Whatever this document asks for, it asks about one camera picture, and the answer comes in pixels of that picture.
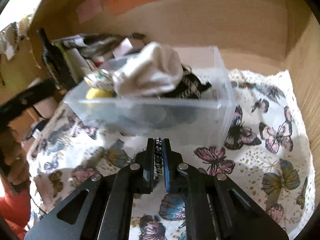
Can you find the clear plastic bag with cord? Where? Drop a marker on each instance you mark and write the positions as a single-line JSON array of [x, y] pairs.
[[190, 87]]

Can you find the white folded card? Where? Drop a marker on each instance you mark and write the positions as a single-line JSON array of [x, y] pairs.
[[127, 46]]

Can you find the clear plastic storage box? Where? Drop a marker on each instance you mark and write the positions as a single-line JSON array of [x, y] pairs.
[[202, 122]]

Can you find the butterfly print lace cloth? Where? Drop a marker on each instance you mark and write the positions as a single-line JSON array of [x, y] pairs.
[[266, 153]]

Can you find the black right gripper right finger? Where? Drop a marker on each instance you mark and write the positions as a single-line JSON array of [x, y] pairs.
[[174, 182]]

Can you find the dark wine bottle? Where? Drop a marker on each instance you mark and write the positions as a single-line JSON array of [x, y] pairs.
[[55, 63]]

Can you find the stack of papers and booklets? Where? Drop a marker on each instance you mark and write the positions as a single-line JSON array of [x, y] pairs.
[[82, 51]]

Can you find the yellow white felt ball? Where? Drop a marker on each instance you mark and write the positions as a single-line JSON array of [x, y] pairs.
[[94, 93]]

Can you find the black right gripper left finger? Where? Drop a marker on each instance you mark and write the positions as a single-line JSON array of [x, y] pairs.
[[145, 174]]

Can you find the pink sticky note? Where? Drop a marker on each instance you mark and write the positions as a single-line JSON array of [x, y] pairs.
[[87, 9]]

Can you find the person's left hand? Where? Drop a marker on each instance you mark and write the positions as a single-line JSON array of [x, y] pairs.
[[14, 166]]

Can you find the white sock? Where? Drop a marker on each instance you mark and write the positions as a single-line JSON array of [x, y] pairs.
[[156, 70]]

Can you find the black pouch with silver chain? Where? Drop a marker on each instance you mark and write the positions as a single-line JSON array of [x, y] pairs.
[[158, 159]]

